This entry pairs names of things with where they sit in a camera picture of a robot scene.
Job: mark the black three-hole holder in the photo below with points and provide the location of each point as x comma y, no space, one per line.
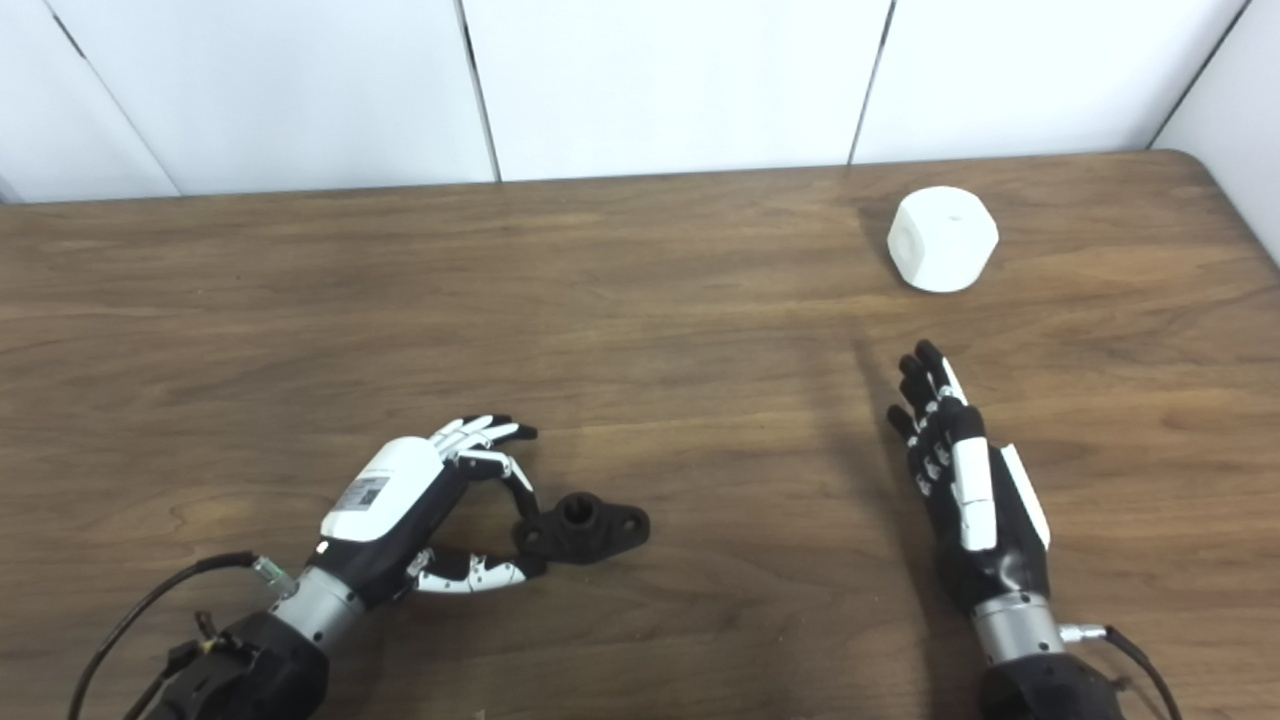
600,535

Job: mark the round white faceted piece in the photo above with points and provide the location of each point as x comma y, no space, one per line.
940,245

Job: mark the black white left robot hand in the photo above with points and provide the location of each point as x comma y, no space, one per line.
385,490

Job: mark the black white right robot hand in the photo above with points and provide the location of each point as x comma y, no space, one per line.
975,500

